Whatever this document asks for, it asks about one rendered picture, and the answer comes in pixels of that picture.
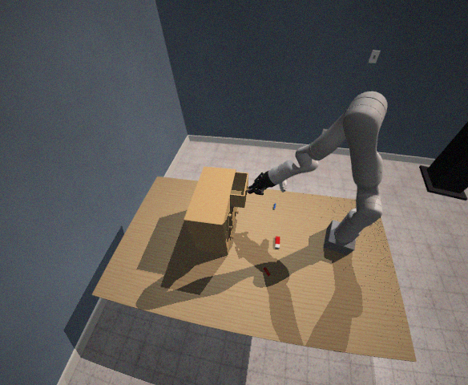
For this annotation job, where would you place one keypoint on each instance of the small wooden chest of drawers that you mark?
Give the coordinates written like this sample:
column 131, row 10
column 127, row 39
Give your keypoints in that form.
column 206, row 212

